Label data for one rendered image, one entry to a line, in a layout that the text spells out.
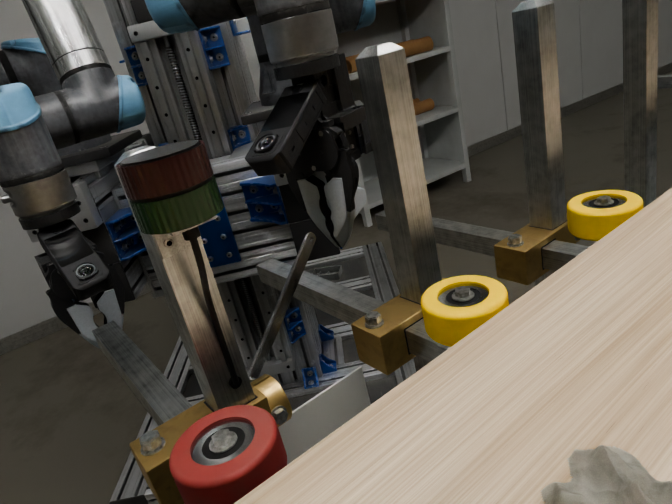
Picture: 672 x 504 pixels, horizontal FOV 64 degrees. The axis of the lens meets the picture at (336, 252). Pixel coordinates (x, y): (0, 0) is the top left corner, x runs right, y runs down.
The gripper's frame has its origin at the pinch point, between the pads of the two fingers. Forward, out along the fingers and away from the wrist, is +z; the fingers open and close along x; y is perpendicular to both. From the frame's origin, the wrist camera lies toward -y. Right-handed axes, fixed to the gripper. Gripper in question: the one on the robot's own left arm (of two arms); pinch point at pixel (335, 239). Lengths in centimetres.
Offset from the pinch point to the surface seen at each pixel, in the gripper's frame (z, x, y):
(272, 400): 7.2, -3.6, -19.7
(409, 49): -1, 115, 264
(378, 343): 8.3, -8.1, -7.5
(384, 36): -9, 146, 294
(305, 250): -0.6, 1.2, -4.4
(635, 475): 2.0, -33.3, -23.0
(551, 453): 3.2, -28.8, -21.8
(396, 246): 0.8, -7.8, 0.3
